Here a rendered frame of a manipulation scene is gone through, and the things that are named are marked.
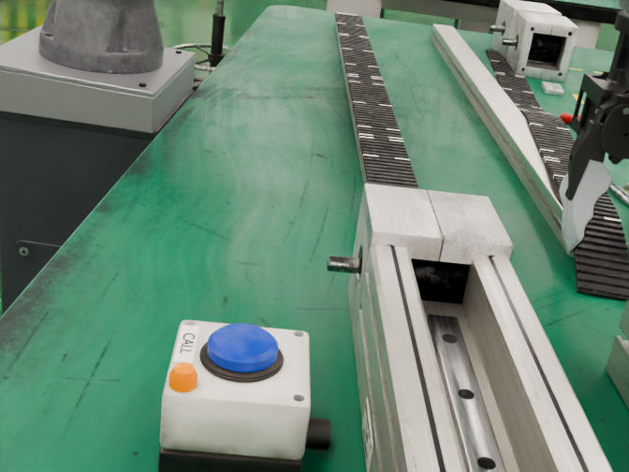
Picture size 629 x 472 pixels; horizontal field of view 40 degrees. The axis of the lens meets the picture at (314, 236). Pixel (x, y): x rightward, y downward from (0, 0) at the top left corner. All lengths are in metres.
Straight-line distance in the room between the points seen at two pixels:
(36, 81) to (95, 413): 0.57
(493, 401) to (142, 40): 0.69
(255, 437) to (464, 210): 0.26
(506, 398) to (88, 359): 0.28
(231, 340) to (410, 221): 0.19
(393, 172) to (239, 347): 0.44
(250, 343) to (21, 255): 0.70
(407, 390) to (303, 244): 0.35
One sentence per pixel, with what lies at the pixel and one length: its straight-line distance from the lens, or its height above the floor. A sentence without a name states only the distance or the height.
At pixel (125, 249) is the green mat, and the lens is 0.75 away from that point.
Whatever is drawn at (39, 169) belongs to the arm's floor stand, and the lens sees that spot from 1.10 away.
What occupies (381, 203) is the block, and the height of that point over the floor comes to 0.87.
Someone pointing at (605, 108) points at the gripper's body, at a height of 0.94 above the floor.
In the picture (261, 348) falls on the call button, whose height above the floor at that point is 0.85.
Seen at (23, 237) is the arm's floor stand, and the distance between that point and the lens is 1.15.
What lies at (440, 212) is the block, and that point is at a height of 0.87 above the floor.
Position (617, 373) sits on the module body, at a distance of 0.67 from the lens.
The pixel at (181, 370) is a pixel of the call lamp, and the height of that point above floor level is 0.85.
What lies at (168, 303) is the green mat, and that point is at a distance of 0.67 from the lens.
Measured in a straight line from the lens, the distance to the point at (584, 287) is 0.79.
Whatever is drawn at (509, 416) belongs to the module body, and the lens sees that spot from 0.51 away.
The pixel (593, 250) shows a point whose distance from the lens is 0.83.
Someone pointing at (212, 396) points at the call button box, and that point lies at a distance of 0.47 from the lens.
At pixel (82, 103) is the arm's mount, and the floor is 0.80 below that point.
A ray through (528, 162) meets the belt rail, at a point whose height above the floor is 0.81.
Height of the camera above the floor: 1.12
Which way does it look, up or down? 25 degrees down
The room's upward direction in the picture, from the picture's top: 8 degrees clockwise
